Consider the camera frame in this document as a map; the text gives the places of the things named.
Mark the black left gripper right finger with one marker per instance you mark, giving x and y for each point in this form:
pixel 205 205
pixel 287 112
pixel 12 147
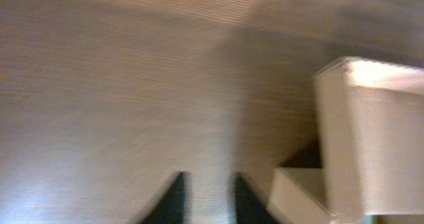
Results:
pixel 248 208

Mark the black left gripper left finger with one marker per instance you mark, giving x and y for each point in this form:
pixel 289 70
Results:
pixel 170 209

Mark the brown cardboard box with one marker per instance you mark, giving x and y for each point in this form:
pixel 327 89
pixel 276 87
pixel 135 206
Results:
pixel 370 123

